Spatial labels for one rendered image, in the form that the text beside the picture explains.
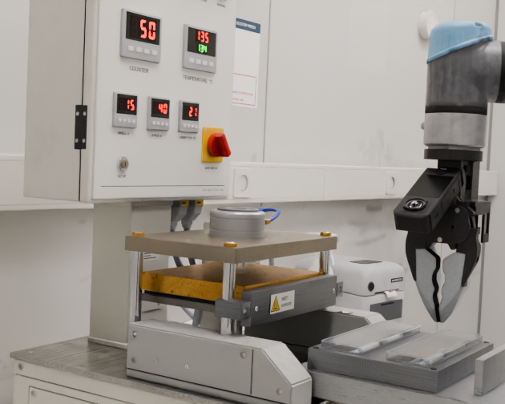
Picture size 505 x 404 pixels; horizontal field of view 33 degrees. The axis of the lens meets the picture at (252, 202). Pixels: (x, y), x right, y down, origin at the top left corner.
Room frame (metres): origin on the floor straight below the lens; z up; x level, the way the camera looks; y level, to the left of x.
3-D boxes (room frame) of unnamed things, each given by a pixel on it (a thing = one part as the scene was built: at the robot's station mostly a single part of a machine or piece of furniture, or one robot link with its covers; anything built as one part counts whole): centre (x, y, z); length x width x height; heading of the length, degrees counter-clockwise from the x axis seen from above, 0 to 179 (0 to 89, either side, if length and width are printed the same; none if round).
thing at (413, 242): (1.05, -0.22, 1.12); 0.05 x 0.02 x 0.09; 57
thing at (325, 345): (1.08, -0.16, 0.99); 0.18 x 0.06 x 0.02; 147
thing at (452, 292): (1.04, -0.26, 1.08); 0.06 x 0.03 x 0.09; 147
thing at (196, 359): (1.04, 0.04, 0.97); 0.25 x 0.05 x 0.07; 57
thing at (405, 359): (1.03, -0.23, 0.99); 0.18 x 0.06 x 0.02; 147
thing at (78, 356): (1.21, 0.05, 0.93); 0.46 x 0.35 x 0.01; 57
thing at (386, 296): (2.22, -0.27, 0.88); 0.25 x 0.20 x 0.17; 49
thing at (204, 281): (1.20, 0.01, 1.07); 0.22 x 0.17 x 0.10; 147
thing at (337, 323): (1.27, -0.12, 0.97); 0.26 x 0.05 x 0.07; 57
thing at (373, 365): (1.05, -0.20, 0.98); 0.20 x 0.17 x 0.03; 147
